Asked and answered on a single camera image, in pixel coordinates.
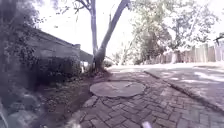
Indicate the forked tree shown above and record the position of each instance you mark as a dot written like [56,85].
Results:
[99,56]

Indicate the round concrete manhole cover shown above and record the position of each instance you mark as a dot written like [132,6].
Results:
[116,89]

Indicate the red brick path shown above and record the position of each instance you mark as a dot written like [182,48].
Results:
[133,110]

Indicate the dark green hedge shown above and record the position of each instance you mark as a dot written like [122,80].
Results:
[56,70]

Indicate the bare red dirt strip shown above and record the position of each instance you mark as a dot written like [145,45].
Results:
[63,96]

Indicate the group of tall trees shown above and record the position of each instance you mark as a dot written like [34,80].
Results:
[160,26]

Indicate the stone kerb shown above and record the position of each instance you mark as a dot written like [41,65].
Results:
[186,90]

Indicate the wooden fence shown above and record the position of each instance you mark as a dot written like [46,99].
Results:
[200,53]

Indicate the paved road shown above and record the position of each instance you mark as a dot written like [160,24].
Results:
[200,80]

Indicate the dark boundary wall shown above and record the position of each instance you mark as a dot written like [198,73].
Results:
[56,46]

